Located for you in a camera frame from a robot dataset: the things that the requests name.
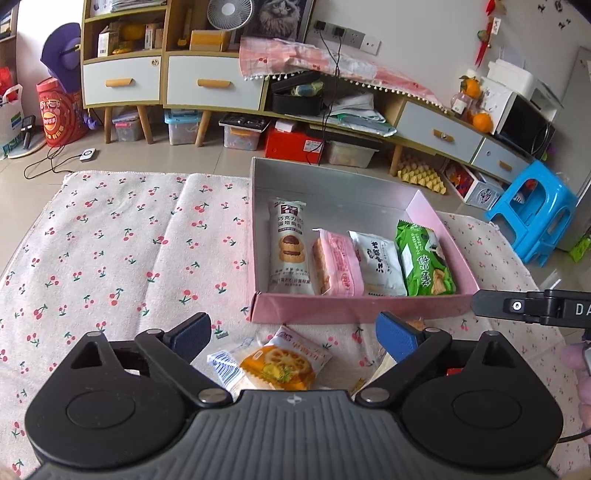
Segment black storage box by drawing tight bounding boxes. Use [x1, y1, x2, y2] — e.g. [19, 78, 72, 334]
[270, 71, 325, 116]

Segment yellow egg tray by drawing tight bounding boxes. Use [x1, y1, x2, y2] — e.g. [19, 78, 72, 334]
[394, 154, 447, 195]

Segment blue plastic stool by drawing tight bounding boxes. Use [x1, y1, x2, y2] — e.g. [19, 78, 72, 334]
[485, 160, 577, 267]

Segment red drum bag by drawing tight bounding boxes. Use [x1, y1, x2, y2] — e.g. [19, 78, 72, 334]
[36, 77, 88, 148]

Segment white shopping bag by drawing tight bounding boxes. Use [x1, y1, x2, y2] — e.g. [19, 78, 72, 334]
[0, 84, 24, 156]

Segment wooden tv cabinet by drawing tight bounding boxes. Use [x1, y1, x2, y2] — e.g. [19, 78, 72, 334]
[246, 72, 530, 184]

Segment black microwave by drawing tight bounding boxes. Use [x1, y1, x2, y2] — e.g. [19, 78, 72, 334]
[480, 77, 555, 159]

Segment clear white cake packet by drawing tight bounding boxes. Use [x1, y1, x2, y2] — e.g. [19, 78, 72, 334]
[207, 337, 266, 400]

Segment orange lotus root packet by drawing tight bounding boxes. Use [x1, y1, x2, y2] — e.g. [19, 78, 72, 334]
[239, 326, 332, 391]

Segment purple hat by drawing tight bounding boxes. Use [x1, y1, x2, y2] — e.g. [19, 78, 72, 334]
[40, 22, 81, 93]

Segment orange fruit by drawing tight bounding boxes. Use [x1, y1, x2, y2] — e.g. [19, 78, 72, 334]
[472, 111, 494, 134]

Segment chocolate pastry white packet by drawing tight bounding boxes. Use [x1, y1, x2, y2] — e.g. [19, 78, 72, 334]
[269, 198, 315, 295]

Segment clear storage bin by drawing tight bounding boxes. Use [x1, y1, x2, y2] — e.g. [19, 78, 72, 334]
[218, 113, 270, 151]

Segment pink snack packet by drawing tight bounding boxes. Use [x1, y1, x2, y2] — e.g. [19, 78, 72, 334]
[312, 229, 365, 297]

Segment green chips packet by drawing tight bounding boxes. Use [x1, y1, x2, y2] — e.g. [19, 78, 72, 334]
[396, 220, 457, 297]

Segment white patterned box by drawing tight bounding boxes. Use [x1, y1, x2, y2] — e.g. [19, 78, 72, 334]
[443, 160, 504, 211]

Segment wooden shelf cabinet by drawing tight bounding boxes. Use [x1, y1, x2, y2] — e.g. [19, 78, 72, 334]
[80, 1, 267, 145]

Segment pink cardboard box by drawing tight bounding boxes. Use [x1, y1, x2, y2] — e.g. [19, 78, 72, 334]
[249, 157, 479, 325]

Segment red box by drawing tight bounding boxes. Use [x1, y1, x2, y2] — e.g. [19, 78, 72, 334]
[264, 127, 324, 165]

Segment black power cable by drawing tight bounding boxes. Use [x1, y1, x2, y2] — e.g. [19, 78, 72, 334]
[315, 22, 346, 165]

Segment white snack packet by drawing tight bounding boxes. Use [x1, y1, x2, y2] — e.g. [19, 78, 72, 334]
[349, 231, 407, 297]

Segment white desk fan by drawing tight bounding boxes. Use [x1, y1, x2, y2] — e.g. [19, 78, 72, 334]
[206, 0, 254, 31]

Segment cat picture frame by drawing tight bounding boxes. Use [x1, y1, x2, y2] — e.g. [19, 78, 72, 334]
[247, 0, 315, 41]

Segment blue lid storage bin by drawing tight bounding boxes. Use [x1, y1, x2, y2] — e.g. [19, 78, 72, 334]
[164, 109, 202, 146]

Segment pink cherry cover cloth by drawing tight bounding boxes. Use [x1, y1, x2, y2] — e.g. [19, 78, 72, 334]
[238, 37, 447, 111]

